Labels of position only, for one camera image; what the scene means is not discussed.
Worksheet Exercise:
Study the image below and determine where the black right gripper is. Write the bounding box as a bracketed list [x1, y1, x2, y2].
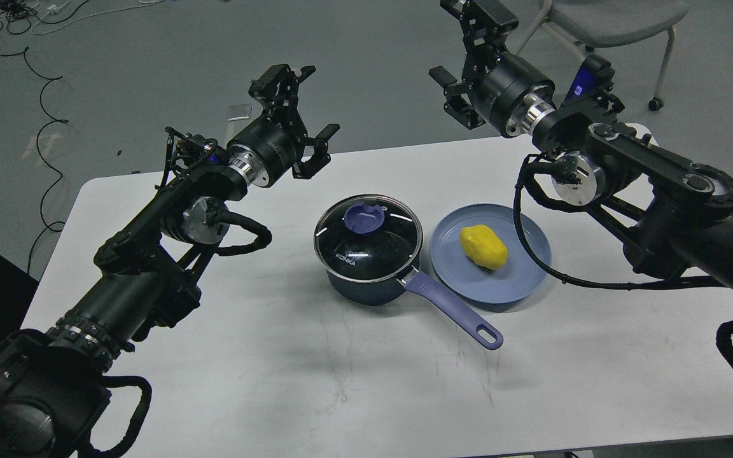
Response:
[429, 1, 555, 138]

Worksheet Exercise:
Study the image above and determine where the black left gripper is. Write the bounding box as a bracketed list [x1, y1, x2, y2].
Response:
[227, 64, 340, 188]

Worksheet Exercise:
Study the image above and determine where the glass pot lid purple knob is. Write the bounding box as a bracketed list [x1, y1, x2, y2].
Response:
[313, 194, 422, 283]

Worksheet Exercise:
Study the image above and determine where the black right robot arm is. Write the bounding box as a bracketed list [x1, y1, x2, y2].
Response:
[429, 1, 733, 370]

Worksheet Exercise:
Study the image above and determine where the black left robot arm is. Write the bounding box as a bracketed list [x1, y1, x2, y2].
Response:
[0, 64, 339, 457]

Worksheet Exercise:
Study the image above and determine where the yellow potato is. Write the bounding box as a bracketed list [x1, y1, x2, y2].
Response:
[459, 224, 509, 270]

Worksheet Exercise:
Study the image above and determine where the grey office chair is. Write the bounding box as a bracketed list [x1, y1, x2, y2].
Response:
[513, 1, 688, 112]

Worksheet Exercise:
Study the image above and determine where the blue plate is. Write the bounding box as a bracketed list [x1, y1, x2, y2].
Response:
[429, 203, 547, 307]

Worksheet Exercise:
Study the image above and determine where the dark blue saucepan purple handle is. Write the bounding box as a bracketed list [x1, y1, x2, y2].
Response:
[315, 235, 504, 350]

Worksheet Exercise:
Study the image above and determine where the white cable on floor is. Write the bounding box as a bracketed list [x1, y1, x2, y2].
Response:
[31, 0, 164, 36]

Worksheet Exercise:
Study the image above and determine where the black cable on floor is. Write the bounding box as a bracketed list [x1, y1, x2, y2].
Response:
[0, 0, 90, 274]

